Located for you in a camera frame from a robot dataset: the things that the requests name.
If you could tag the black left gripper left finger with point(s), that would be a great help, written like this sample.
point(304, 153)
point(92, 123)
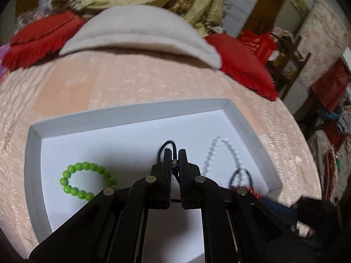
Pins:
point(111, 226)

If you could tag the beige pillow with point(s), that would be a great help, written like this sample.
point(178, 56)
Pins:
point(143, 27)

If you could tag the red shopping bag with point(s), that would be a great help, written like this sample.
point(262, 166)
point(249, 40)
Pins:
point(262, 45)

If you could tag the white cardboard tray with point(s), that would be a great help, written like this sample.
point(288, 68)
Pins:
point(125, 139)

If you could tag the red fringed cushion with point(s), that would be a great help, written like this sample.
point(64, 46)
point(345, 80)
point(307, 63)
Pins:
point(41, 38)
point(241, 64)

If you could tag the left red fringed cushion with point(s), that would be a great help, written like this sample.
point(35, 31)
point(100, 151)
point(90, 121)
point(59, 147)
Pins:
point(41, 38)

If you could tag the wooden chair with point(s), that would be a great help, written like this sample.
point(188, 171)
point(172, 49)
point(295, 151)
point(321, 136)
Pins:
point(287, 65)

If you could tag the pink textured bedspread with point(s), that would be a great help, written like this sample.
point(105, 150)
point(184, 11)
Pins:
point(94, 79)

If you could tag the right red fringed cushion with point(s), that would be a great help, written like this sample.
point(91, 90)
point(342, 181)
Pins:
point(241, 64)

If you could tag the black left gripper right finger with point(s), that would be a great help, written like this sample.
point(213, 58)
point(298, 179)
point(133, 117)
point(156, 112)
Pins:
point(237, 227)

